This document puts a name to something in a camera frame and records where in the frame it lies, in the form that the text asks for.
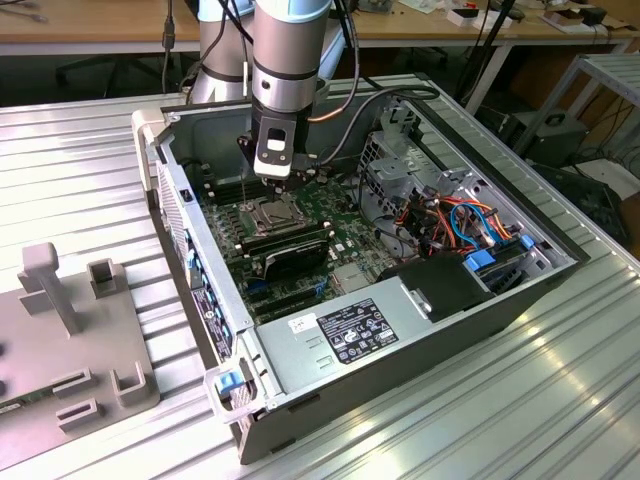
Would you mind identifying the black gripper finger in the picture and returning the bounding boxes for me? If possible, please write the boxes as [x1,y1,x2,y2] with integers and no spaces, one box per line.
[235,132,258,167]
[266,152,328,201]

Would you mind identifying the silver CPU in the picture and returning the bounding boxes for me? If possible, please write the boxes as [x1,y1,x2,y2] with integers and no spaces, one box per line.
[262,202,294,224]

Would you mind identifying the metal socket cover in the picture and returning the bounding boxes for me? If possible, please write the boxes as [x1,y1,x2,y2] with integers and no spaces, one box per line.
[248,196,301,234]

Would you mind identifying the CPU socket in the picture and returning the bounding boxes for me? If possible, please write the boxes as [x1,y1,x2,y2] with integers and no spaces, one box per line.
[243,192,302,236]

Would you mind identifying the black RAM slot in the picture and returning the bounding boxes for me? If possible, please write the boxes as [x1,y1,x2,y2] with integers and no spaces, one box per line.
[205,178,266,195]
[208,182,269,200]
[203,174,256,190]
[212,187,271,205]

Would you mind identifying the black RAM stick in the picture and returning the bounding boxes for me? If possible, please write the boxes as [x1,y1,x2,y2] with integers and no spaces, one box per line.
[239,228,332,257]
[233,219,335,250]

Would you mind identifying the green motherboard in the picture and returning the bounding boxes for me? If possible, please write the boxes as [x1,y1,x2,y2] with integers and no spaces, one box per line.
[192,167,426,326]

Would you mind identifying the silver drive cage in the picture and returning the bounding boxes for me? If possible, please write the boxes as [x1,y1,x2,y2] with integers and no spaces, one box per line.
[357,128,444,224]

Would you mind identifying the black graphics card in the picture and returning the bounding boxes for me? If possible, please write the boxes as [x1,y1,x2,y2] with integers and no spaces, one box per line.
[259,238,332,282]

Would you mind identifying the silver chipset heatsink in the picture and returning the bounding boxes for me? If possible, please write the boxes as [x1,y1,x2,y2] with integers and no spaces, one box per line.
[332,263,375,295]

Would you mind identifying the black expansion slot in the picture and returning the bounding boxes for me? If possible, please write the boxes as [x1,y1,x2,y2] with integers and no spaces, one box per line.
[253,295,322,324]
[247,285,315,310]

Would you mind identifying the black rating label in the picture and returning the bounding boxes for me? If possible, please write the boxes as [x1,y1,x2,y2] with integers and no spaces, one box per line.
[316,298,400,365]

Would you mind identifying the black plastic shroud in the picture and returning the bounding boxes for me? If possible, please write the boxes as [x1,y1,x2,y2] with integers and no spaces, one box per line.
[375,252,497,324]

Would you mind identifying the silver power supply unit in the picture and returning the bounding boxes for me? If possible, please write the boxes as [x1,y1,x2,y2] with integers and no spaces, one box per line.
[253,277,437,402]

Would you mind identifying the blue disk carrier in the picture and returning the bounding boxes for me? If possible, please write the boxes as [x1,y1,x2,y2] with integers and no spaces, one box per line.
[462,251,497,275]

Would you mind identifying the white box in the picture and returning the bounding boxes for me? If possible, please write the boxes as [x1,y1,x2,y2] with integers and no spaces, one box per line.
[446,5,515,30]

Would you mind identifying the blue case latch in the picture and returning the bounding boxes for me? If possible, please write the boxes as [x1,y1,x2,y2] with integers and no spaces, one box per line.
[213,369,251,397]

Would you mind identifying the open grey PC case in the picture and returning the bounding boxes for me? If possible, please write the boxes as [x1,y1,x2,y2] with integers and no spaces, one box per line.
[130,85,592,466]

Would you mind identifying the long wooden desk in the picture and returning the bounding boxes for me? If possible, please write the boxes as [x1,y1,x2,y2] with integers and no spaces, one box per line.
[0,0,640,109]

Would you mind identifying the black equipment box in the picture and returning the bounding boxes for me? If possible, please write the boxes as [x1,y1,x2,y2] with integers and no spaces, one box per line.
[507,110,590,170]

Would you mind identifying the grey parts rack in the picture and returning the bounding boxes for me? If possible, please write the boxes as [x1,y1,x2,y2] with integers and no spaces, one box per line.
[0,241,162,459]

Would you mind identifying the green RAM stick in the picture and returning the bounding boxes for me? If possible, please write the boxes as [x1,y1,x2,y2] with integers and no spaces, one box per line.
[0,387,57,417]

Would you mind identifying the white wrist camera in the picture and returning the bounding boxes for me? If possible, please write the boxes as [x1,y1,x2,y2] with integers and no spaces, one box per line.
[252,115,295,180]

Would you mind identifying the copper coloured cable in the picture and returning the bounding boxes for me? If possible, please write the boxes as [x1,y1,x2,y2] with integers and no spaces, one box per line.
[306,93,352,124]

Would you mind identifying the black wire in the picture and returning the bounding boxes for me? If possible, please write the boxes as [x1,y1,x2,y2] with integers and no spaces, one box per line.
[355,169,427,259]

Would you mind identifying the black camera cable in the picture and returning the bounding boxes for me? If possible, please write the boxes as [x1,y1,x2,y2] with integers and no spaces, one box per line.
[308,0,441,169]

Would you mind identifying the cable with inline connector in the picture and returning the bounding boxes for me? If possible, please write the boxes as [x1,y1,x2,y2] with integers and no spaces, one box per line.
[160,0,177,95]

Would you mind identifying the orange power wire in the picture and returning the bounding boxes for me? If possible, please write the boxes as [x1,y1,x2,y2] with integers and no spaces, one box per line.
[393,195,471,252]

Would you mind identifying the blue data wire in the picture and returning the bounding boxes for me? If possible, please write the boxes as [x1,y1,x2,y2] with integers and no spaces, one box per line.
[468,198,502,247]
[448,202,484,251]

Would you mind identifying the aluminium frame table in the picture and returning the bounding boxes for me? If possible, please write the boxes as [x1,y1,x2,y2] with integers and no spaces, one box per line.
[513,52,640,157]

